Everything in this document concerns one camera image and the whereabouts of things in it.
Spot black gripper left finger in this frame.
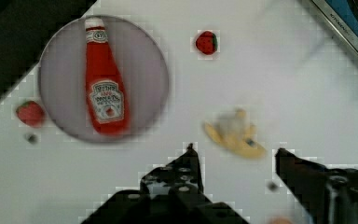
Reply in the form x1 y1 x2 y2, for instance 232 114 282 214
81 144 249 224

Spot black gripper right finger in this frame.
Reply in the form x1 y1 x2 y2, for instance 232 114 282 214
275 148 358 224

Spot peeled toy banana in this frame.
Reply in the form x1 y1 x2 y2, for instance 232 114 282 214
203 108 266 159

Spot red ketchup bottle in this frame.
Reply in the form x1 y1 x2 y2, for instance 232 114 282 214
85 17 130 136

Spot grey round plate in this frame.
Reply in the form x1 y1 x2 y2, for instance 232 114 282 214
38 16 170 143

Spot red toy strawberry on table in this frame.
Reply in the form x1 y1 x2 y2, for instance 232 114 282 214
195 31 218 55

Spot red toy strawberry near plate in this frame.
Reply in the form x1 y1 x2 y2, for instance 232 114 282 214
16 101 46 128

